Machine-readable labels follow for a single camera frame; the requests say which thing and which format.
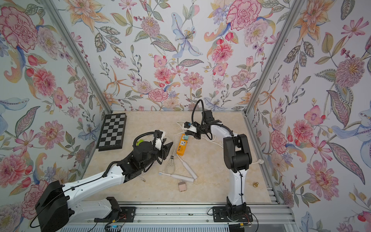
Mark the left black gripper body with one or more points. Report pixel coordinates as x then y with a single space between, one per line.
155 154

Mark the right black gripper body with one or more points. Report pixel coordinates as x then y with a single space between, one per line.
201 130

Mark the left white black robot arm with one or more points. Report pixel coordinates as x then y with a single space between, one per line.
60 204

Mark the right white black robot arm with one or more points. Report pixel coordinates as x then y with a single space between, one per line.
236 154

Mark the lower white electric toothbrush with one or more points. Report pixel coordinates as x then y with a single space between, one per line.
178 177

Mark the white electric toothbrush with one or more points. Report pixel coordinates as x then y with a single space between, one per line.
188 168
178 177

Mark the upper white electric toothbrush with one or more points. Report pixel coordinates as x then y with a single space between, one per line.
188 168

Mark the green small object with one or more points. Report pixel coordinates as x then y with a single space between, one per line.
140 141

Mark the orange power strip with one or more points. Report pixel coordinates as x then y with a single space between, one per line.
181 146

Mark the black white checkerboard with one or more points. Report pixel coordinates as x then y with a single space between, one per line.
112 132

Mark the pink USB charger plug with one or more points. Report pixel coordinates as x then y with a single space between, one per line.
182 186

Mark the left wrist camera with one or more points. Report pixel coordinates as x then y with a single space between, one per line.
159 139

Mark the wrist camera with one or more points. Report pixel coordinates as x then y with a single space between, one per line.
159 139
189 127

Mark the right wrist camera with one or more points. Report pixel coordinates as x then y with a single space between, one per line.
189 127

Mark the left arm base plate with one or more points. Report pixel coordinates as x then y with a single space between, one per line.
125 214

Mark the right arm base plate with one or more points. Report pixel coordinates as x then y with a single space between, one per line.
222 214

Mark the aluminium mounting rail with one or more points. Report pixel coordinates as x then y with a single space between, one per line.
172 214

